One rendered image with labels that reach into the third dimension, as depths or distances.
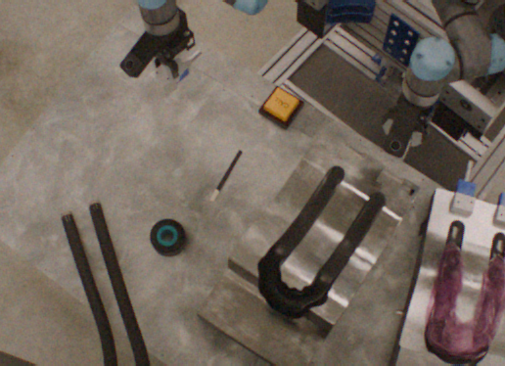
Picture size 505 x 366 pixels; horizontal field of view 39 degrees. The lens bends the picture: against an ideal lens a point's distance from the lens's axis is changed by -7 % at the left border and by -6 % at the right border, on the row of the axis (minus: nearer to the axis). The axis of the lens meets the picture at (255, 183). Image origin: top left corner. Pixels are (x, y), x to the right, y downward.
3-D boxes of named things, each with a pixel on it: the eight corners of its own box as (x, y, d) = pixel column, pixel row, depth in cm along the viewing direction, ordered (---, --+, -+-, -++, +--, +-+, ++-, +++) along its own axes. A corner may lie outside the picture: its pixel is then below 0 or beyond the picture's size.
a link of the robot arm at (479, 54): (492, 9, 133) (441, 19, 132) (515, 59, 129) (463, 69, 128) (482, 30, 140) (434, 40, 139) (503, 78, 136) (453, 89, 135)
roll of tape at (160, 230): (150, 255, 167) (148, 251, 164) (154, 221, 170) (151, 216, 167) (184, 258, 167) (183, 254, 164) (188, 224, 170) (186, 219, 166)
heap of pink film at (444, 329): (439, 238, 162) (447, 228, 154) (511, 258, 160) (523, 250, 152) (412, 349, 153) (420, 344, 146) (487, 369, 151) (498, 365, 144)
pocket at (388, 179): (383, 170, 168) (386, 164, 164) (402, 183, 167) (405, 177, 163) (373, 186, 167) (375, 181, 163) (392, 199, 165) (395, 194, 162)
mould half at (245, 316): (321, 142, 176) (325, 118, 163) (413, 201, 171) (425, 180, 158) (198, 317, 162) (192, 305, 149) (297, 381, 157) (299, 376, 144)
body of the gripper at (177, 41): (197, 47, 159) (192, 18, 147) (166, 71, 157) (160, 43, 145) (173, 26, 160) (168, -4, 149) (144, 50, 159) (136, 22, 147)
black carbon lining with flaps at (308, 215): (331, 164, 167) (335, 148, 158) (391, 203, 163) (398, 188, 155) (243, 293, 157) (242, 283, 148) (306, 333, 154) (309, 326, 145)
